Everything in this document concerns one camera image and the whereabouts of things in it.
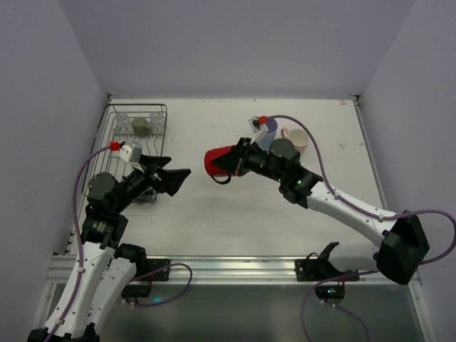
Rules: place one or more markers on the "wire dish rack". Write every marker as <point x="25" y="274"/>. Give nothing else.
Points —
<point x="110" y="133"/>

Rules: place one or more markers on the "red mug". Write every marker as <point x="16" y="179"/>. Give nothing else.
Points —
<point x="219" y="164"/>

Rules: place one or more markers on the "dark blue mug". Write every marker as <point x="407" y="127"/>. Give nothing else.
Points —
<point x="149" y="196"/>

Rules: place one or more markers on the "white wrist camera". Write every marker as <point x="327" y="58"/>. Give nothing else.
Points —
<point x="259" y="128"/>
<point x="130" y="153"/>

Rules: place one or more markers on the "clear glass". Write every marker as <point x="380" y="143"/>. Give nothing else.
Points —
<point x="157" y="121"/>
<point x="123" y="120"/>

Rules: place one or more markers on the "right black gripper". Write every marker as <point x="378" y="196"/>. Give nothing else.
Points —
<point x="243" y="157"/>

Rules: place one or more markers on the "lavender plastic cup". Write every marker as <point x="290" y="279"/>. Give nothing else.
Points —
<point x="270" y="136"/>

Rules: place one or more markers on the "aluminium rail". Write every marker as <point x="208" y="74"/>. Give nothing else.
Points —
<point x="365" y="189"/>
<point x="241" y="270"/>

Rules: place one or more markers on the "pink mug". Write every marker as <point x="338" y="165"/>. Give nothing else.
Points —
<point x="298" y="137"/>

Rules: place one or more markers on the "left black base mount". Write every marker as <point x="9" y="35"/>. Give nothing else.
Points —
<point x="156" y="270"/>

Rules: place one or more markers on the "aluminium right side rail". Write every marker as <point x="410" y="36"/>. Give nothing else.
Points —
<point x="365" y="189"/>

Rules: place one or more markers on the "olive green mug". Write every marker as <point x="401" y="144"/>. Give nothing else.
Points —
<point x="141" y="127"/>

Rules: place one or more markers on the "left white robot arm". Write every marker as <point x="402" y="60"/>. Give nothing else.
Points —
<point x="104" y="266"/>

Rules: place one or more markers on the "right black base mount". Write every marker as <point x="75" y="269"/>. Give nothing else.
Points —
<point x="317" y="267"/>

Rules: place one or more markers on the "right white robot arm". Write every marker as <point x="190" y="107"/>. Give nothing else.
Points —
<point x="400" y="238"/>

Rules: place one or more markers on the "aluminium front rail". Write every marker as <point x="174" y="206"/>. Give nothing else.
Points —
<point x="241" y="270"/>

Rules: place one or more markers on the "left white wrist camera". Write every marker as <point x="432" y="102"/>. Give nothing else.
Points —
<point x="130" y="153"/>

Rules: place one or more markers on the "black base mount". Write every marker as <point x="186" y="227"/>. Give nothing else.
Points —
<point x="156" y="270"/>
<point x="317" y="267"/>

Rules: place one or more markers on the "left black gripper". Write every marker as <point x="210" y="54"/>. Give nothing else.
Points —
<point x="153" y="174"/>

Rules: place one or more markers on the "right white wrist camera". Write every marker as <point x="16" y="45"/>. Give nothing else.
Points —
<point x="259" y="128"/>

